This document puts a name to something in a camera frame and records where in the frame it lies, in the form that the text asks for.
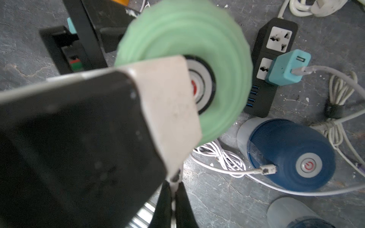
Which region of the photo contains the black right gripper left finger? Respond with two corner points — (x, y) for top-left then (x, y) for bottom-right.
(148, 180), (172, 228)

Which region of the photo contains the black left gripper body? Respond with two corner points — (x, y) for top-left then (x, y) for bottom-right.
(1, 71), (166, 228)

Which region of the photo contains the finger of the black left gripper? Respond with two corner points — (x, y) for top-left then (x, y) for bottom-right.
(63, 0), (137, 70)
(40, 26), (85, 75)

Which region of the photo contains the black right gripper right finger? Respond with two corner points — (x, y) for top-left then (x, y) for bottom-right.
(175, 182), (199, 228)

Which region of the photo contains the pale pink cord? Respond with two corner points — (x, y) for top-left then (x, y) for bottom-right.
(189, 65), (365, 197)

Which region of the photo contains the blue meat grinder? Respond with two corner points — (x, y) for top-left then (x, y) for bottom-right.
(236, 117), (336, 192)
(267, 197), (334, 228)

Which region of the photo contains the green meat grinder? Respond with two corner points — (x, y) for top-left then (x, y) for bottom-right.
(115, 1), (253, 144)

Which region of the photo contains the teal charger plug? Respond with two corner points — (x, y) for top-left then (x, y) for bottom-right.
(67, 18), (77, 34)
(265, 49), (311, 86)

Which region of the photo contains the orange power strip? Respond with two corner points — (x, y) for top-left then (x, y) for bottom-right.
(113, 0), (129, 6)

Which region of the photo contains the black power strip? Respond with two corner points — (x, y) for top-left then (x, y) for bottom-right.
(244, 17), (299, 118)

